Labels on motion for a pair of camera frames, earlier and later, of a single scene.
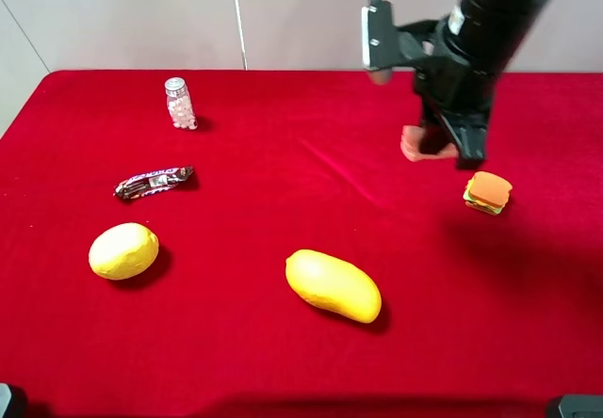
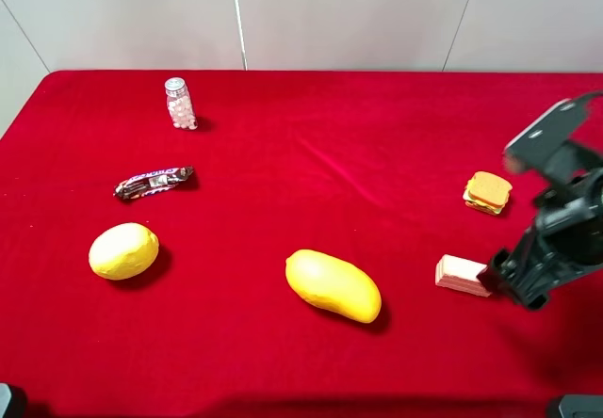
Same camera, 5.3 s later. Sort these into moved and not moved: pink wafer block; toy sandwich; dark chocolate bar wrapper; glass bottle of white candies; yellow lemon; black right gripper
Moved: black right gripper; pink wafer block
Not moved: yellow lemon; toy sandwich; glass bottle of white candies; dark chocolate bar wrapper
